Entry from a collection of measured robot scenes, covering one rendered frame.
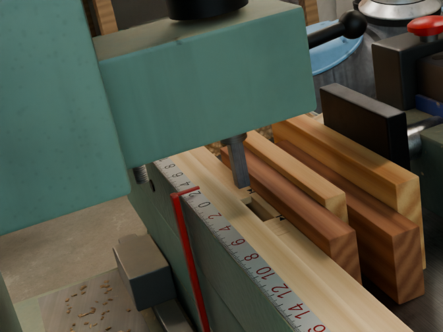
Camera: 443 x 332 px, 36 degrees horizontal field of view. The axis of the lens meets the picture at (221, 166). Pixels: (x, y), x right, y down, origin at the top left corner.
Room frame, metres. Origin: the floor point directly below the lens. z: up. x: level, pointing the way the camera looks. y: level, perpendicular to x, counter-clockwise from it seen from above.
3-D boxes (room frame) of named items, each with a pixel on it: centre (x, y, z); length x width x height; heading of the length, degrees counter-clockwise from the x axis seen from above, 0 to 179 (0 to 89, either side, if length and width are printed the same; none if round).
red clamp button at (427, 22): (0.50, -0.17, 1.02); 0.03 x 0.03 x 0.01
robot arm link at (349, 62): (1.20, -0.23, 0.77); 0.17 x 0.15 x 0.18; 115
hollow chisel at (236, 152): (0.44, -0.01, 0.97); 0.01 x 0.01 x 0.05; 16
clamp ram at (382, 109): (0.45, -0.13, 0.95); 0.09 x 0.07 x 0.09; 16
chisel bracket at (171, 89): (0.43, 0.01, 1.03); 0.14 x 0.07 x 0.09; 106
